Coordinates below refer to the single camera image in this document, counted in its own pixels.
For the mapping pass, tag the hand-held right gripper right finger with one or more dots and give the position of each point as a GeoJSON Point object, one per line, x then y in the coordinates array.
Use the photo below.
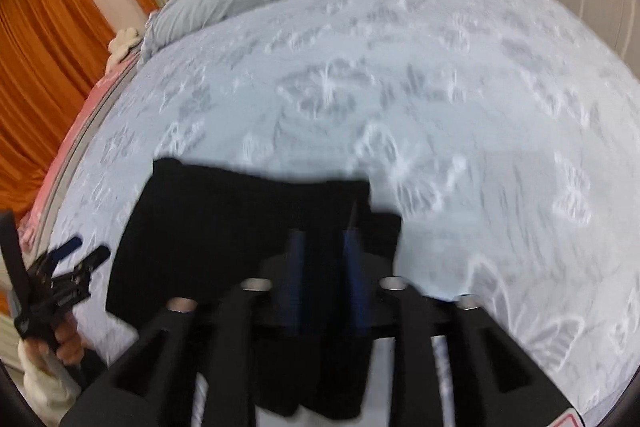
{"type": "Point", "coordinates": [357, 277]}

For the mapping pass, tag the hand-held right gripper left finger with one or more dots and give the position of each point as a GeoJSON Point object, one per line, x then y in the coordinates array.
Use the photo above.
{"type": "Point", "coordinates": [295, 277]}

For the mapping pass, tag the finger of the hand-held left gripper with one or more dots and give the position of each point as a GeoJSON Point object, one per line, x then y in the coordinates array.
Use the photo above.
{"type": "Point", "coordinates": [92, 259]}
{"type": "Point", "coordinates": [67, 247]}

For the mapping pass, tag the black pants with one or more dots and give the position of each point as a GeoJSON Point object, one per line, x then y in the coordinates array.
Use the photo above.
{"type": "Point", "coordinates": [225, 217]}

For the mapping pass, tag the person's left forearm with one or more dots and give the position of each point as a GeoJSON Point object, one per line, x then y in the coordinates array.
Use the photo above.
{"type": "Point", "coordinates": [45, 377]}

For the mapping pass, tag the person's left hand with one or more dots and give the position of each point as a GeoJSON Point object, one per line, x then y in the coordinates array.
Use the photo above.
{"type": "Point", "coordinates": [67, 342]}

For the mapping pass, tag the pink bench cushion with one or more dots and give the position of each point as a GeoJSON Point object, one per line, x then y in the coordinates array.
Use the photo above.
{"type": "Point", "coordinates": [65, 132]}

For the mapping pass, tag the bed with butterfly sheet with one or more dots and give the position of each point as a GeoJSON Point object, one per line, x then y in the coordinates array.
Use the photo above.
{"type": "Point", "coordinates": [400, 107]}

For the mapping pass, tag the wide orange curtain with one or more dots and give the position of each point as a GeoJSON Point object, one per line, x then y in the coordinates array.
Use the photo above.
{"type": "Point", "coordinates": [45, 57]}

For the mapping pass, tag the white flower shaped cushion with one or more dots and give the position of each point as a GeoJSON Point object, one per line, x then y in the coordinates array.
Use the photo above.
{"type": "Point", "coordinates": [122, 47]}

